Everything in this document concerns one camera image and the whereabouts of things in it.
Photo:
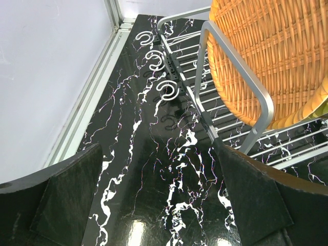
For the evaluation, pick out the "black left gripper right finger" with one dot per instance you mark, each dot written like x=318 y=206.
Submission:
x=272 y=207

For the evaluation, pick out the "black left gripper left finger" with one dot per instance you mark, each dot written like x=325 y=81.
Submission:
x=51 y=206

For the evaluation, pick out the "yellow green woven plate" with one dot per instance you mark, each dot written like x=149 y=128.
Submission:
x=294 y=108

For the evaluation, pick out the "orange woven plate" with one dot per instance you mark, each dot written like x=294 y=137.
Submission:
x=283 y=42

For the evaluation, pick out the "silver wire dish rack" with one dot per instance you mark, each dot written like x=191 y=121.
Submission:
x=231 y=101

